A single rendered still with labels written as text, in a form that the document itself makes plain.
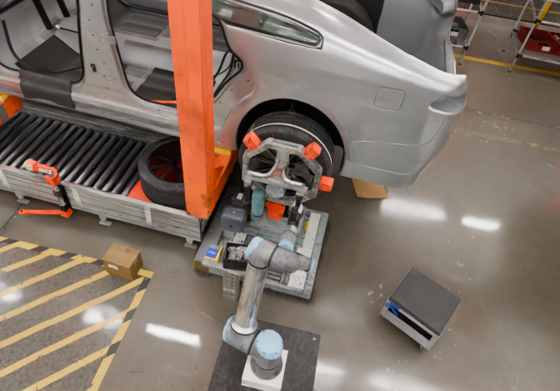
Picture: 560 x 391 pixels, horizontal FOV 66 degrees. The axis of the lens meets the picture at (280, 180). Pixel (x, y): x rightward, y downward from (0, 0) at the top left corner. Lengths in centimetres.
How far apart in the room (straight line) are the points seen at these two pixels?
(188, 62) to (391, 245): 238
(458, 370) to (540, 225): 181
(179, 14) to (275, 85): 89
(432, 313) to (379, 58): 171
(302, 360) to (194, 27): 200
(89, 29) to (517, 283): 377
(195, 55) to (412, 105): 133
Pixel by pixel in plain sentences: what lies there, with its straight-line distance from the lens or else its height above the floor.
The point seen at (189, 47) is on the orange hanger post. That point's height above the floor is 185.
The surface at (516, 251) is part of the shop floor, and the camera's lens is 438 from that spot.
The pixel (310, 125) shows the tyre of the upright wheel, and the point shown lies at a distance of 294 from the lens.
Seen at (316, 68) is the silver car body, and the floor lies 157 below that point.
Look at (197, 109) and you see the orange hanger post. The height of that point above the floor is 147.
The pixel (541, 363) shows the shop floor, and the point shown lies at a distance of 386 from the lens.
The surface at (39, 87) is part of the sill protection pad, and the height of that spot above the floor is 91.
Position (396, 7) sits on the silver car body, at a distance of 440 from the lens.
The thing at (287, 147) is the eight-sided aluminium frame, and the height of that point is 112.
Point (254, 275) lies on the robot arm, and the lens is 224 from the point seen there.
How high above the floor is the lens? 295
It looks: 45 degrees down
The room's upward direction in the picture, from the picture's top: 8 degrees clockwise
